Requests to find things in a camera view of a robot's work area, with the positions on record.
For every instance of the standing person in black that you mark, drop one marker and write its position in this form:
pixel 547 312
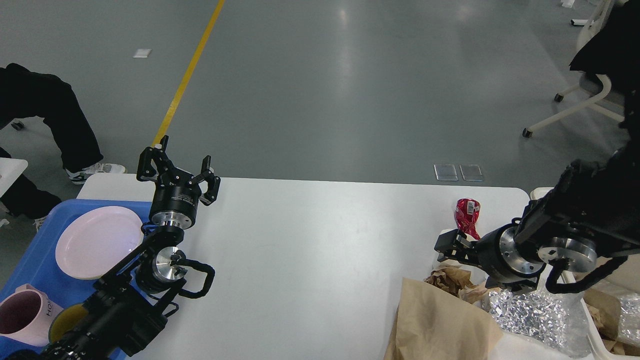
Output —
pixel 615 52

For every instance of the crumpled brown paper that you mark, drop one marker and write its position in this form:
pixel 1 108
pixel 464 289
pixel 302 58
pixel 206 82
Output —
pixel 461 281

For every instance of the pink plastic plate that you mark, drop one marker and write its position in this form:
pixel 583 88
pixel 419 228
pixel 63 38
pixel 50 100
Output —
pixel 96 241

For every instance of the white paper cup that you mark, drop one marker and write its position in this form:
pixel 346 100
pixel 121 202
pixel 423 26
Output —
pixel 450 248

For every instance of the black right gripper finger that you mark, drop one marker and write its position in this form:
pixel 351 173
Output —
pixel 514 284
pixel 472 253

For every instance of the white side table corner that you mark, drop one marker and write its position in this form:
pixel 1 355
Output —
pixel 10 170

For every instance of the beige plastic bin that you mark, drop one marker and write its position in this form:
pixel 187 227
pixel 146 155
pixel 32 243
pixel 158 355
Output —
pixel 612 311

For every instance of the blue plastic tray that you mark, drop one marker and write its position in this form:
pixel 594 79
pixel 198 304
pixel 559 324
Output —
pixel 38 267

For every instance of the dark green mug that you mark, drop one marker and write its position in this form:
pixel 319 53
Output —
pixel 65 321

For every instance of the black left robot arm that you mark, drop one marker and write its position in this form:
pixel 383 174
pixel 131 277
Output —
pixel 133 300

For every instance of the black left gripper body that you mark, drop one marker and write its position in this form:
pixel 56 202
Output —
pixel 174 205

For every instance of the red snack wrapper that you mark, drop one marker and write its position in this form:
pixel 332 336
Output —
pixel 466 215

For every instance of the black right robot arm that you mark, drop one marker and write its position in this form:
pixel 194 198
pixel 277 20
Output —
pixel 584 229

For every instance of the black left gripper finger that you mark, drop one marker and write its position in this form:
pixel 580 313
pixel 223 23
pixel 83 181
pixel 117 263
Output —
pixel 212 181
pixel 155 166

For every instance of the brown paper bag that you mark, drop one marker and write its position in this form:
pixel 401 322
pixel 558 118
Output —
pixel 431 324

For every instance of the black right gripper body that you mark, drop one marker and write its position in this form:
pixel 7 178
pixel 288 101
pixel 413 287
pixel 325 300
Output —
pixel 499 254

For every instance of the pink mug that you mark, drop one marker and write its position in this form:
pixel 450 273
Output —
pixel 27 315

